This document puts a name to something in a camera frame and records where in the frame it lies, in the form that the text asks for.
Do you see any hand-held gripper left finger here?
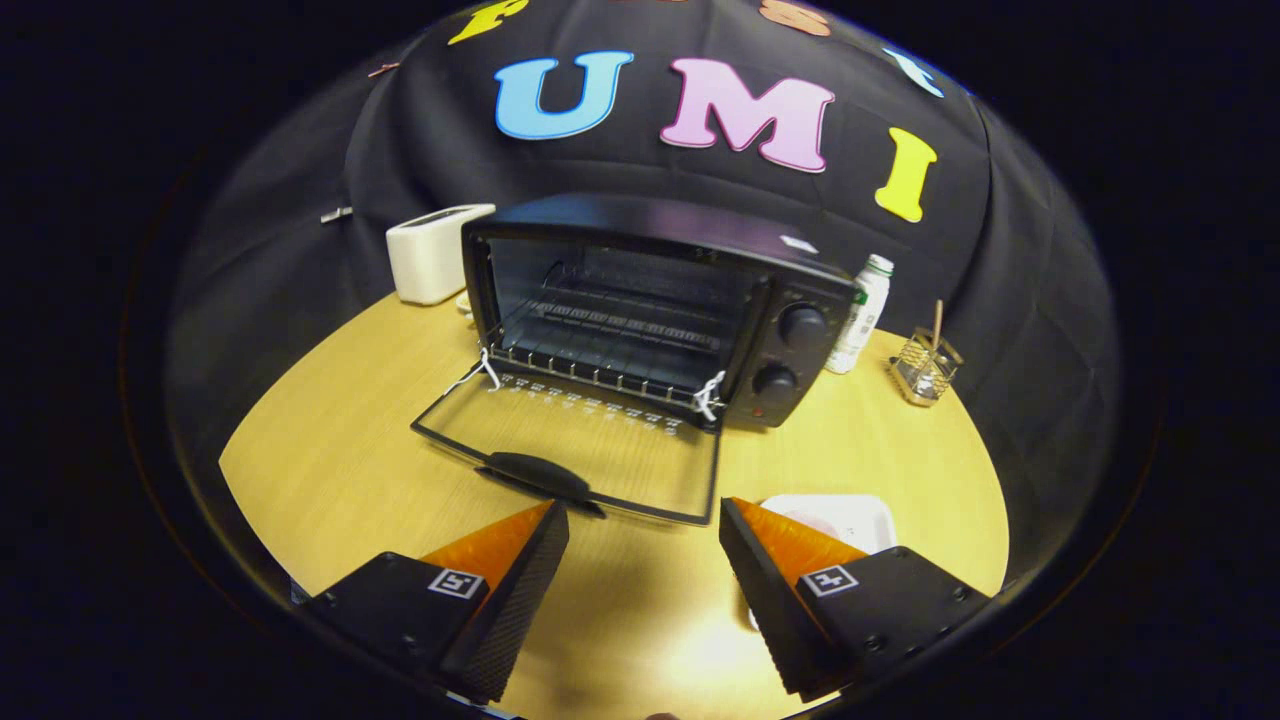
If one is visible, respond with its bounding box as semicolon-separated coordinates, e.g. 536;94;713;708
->
300;500;571;704

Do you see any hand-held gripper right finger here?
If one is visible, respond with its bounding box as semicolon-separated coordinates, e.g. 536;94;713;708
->
719;497;991;701

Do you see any white square plate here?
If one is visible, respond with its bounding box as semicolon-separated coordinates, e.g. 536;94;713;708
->
760;493;898;556

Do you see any black toaster oven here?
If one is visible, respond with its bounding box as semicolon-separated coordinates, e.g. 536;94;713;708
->
410;193;859;527

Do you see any white bread toaster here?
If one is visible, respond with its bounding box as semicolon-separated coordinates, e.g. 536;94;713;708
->
386;204;496;306

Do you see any clear glass holder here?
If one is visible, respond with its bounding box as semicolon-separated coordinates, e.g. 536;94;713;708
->
889;327;964;407

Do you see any white bottle green label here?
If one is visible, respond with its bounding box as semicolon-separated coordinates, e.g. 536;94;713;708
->
825;254;895;375

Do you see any black backdrop cloth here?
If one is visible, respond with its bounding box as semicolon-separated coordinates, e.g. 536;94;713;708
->
165;0;1121;591

